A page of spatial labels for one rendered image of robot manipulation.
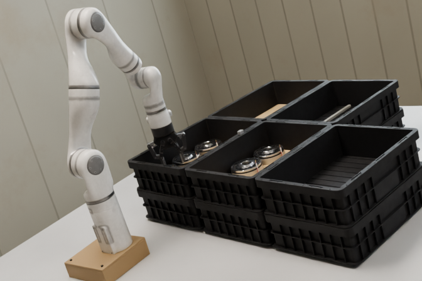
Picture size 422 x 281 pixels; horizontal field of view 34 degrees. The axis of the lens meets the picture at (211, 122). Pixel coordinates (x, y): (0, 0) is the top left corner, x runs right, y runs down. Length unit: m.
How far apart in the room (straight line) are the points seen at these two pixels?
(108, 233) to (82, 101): 0.41
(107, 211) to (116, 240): 0.10
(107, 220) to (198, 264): 0.31
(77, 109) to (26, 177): 1.90
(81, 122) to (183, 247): 0.50
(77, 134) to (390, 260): 0.96
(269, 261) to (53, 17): 2.46
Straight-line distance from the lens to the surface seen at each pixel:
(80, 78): 2.05
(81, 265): 2.16
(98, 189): 2.07
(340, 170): 2.09
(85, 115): 2.06
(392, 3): 3.95
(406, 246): 1.91
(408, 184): 1.99
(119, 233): 2.13
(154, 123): 2.29
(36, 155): 3.95
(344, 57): 4.19
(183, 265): 2.07
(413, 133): 1.99
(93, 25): 2.05
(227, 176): 1.99
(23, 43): 3.93
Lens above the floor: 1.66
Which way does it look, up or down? 17 degrees down
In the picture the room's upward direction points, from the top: 16 degrees counter-clockwise
